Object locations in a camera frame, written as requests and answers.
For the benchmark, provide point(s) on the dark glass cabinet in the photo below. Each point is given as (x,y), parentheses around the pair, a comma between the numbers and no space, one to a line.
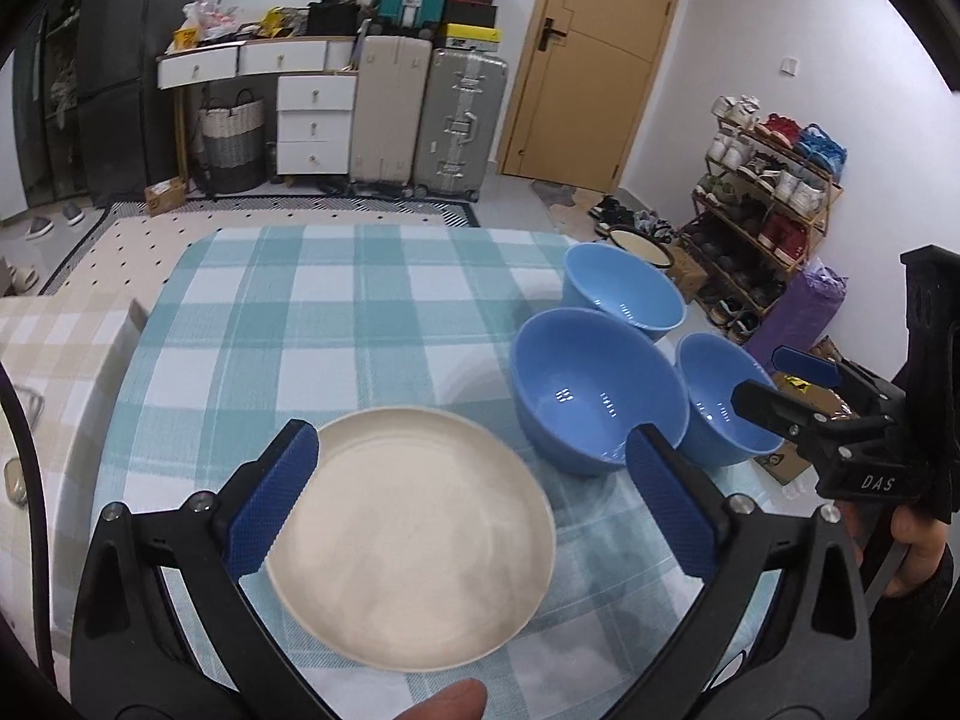
(52,105)

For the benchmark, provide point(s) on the small oval silver case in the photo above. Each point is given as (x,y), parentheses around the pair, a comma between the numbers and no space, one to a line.
(15,481)

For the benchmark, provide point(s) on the cardboard box black print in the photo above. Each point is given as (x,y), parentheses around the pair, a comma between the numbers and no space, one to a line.
(165,197)

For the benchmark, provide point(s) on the wooden door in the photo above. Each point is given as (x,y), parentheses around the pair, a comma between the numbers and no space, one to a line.
(600,90)

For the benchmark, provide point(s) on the beige checked tablecloth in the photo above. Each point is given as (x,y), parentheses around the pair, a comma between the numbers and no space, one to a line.
(67,360)

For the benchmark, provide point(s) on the plain black shoe box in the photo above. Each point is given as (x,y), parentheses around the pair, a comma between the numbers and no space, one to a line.
(469,16)

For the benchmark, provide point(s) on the white plastic bag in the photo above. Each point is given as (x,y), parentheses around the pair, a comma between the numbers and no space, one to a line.
(210,19)

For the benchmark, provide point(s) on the blue bowl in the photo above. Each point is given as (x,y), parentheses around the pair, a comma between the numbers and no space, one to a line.
(712,382)
(592,382)
(622,285)

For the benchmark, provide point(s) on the woven laundry basket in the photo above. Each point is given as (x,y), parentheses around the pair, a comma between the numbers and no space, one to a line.
(232,142)

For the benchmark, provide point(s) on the grey slipper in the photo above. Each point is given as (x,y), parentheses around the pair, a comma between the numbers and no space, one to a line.
(39,228)
(73,214)

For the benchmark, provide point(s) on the beige suitcase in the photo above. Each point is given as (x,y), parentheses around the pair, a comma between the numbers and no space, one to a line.
(390,112)

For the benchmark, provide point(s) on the yellow black shoe box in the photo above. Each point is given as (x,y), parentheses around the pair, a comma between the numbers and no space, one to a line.
(469,37)

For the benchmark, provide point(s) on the small yellow box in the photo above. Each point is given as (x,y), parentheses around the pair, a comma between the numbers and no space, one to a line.
(186,37)

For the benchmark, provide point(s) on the person's left hand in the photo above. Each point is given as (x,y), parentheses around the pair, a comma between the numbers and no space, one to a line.
(446,701)

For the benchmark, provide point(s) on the shoe rack with shoes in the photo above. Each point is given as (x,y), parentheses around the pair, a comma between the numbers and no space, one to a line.
(780,232)

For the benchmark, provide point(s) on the cream plate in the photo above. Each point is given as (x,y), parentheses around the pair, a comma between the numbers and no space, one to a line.
(412,540)

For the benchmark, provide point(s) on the pile of dark shoes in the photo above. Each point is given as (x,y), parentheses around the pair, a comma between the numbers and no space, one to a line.
(630,216)

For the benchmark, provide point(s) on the black box bag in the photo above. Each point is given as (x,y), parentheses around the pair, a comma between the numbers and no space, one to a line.
(334,19)

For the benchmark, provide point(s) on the beige dotted rug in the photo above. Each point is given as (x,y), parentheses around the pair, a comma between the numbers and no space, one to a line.
(150,236)

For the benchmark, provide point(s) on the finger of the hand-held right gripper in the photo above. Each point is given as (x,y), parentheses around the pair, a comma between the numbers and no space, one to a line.
(806,364)
(765,401)

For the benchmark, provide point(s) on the brown printed cardboard box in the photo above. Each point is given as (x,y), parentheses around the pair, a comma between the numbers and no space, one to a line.
(799,390)

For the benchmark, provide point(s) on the yellow black snack packets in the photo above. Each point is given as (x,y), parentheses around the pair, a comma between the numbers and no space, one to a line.
(279,22)

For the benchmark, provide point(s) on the teal plaid tablecloth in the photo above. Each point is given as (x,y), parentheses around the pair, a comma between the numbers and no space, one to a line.
(300,315)

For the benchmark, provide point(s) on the black fridge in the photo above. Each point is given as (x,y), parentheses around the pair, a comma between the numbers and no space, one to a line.
(127,30)

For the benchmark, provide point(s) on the white drawer desk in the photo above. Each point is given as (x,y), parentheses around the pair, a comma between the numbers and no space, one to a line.
(311,127)

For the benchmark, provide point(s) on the purple rolled mat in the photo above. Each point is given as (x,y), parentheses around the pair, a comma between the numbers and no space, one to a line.
(802,307)

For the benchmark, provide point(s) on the plain cardboard box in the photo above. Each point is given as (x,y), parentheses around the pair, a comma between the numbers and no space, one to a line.
(686,274)

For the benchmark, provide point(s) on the black-rimmed round tray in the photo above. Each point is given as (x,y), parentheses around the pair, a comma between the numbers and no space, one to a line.
(640,246)

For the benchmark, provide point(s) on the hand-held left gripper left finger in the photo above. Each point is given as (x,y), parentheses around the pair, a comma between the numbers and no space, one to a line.
(274,502)

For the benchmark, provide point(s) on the clear acrylic stand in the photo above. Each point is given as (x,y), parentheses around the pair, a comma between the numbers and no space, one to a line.
(28,401)

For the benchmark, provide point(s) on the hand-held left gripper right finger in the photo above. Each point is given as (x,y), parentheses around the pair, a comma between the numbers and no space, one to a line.
(671,510)

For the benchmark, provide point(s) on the beige slipper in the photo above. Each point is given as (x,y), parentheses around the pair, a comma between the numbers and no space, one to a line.
(19,277)

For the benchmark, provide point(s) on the silver suitcase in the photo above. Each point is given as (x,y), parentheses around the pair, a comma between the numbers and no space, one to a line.
(457,127)

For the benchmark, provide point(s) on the grey door mat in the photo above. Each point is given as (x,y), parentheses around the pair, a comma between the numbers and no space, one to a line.
(559,196)

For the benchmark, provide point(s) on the person's right hand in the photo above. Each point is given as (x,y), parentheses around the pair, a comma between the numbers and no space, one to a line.
(919,547)

